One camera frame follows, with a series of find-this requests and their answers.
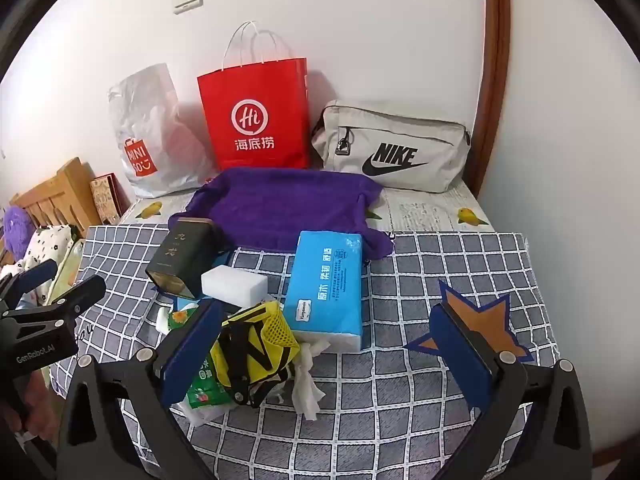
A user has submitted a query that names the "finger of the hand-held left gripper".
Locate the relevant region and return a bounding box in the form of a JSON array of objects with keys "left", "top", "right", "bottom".
[
  {"left": 0, "top": 259, "right": 58, "bottom": 306},
  {"left": 45, "top": 275, "right": 107, "bottom": 322}
]

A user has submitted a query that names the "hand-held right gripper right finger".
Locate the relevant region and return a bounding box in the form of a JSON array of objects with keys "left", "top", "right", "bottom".
[{"left": 431, "top": 302, "right": 593, "bottom": 480}]

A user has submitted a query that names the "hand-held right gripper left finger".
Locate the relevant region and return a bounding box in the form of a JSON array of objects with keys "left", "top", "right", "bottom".
[{"left": 55, "top": 302, "right": 226, "bottom": 480}]

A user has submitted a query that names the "green tissue packet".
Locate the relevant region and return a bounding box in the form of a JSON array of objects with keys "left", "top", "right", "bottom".
[{"left": 185, "top": 355, "right": 233, "bottom": 408}]

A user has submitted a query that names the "yellow black mesh bag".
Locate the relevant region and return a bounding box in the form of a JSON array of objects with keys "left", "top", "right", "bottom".
[{"left": 210, "top": 301, "right": 301, "bottom": 408}]

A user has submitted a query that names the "white sponge block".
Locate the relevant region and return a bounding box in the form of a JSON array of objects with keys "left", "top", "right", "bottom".
[{"left": 201, "top": 265, "right": 269, "bottom": 305}]

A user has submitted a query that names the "blue tissue pack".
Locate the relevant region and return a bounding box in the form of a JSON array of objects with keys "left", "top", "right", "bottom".
[{"left": 282, "top": 230, "right": 368, "bottom": 353}]

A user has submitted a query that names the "person's left hand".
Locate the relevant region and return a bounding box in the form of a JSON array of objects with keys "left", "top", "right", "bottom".
[{"left": 7, "top": 367, "right": 57, "bottom": 441}]

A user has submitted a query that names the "polka dot pillow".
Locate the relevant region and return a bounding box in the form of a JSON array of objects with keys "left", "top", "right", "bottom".
[{"left": 22, "top": 225, "right": 73, "bottom": 281}]

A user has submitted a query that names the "pale green cloth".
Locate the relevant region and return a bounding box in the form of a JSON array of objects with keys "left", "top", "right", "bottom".
[{"left": 47, "top": 237, "right": 87, "bottom": 306}]

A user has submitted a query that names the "purple plush toy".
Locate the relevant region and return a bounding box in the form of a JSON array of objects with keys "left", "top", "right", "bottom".
[{"left": 0, "top": 205, "right": 33, "bottom": 257}]

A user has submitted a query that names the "wooden headboard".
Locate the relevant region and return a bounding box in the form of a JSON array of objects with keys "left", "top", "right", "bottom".
[{"left": 10, "top": 157, "right": 103, "bottom": 241}]

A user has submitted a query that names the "grey checked blanket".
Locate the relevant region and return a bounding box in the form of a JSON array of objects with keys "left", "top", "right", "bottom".
[{"left": 50, "top": 225, "right": 562, "bottom": 480}]

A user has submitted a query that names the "dark green tea tin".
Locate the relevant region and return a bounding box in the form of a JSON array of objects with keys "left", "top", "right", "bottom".
[{"left": 145, "top": 218, "right": 232, "bottom": 298}]

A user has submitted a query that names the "patterned cardboard box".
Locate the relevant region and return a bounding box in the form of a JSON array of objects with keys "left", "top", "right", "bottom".
[{"left": 90, "top": 173, "right": 132, "bottom": 224}]

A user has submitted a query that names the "white plastic shopping bag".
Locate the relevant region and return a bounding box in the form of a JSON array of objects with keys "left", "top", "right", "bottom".
[{"left": 107, "top": 63, "right": 221, "bottom": 198}]

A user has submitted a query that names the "purple towel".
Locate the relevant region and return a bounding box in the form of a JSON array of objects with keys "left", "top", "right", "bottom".
[{"left": 168, "top": 167, "right": 396, "bottom": 261}]

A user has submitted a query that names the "grey waist bag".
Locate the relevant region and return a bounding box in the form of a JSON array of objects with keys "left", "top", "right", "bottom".
[{"left": 311, "top": 100, "right": 473, "bottom": 194}]

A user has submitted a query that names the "red paper bag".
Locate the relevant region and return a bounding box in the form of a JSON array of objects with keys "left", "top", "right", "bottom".
[{"left": 196, "top": 21, "right": 312, "bottom": 171}]

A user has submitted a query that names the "brown wooden door frame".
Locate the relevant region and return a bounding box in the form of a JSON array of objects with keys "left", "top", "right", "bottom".
[{"left": 472, "top": 0, "right": 512, "bottom": 198}]

